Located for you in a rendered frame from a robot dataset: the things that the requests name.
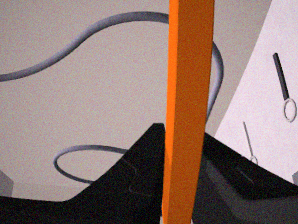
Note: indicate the orange handle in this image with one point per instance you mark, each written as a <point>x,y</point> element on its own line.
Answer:
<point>190,58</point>

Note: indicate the dark grey handle with silver loop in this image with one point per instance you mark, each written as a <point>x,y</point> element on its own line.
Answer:
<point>282,82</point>

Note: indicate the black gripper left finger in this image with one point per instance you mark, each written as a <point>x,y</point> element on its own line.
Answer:
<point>128,193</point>

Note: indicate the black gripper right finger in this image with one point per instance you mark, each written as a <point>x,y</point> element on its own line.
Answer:
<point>234,190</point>

